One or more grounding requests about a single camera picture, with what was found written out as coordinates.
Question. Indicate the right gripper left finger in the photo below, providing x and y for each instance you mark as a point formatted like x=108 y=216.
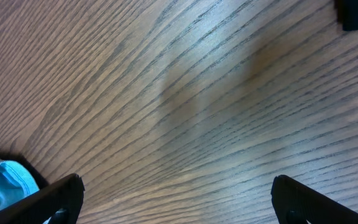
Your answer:
x=60 y=202

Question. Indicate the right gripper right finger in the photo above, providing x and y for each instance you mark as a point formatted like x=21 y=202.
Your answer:
x=294 y=202

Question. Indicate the light blue printed t-shirt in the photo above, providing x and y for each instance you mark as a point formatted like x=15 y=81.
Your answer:
x=16 y=183

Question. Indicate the black garment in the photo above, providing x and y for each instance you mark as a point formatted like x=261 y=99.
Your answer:
x=347 y=14

